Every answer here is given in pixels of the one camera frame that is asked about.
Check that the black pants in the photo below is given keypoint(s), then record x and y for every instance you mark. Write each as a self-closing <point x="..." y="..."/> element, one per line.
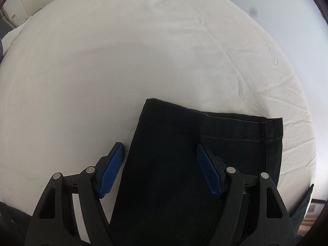
<point x="166" y="171"/>

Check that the dark green cloth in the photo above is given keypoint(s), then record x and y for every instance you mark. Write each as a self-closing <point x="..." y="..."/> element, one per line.
<point x="303" y="205"/>

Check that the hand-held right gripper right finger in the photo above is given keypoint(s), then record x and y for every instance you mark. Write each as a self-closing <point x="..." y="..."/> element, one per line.
<point x="208" y="170"/>

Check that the bed with white sheet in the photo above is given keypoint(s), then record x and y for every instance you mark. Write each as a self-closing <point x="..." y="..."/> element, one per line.
<point x="128" y="56"/>

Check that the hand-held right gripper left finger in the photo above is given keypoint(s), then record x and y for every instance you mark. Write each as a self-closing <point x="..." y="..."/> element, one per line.
<point x="112" y="170"/>

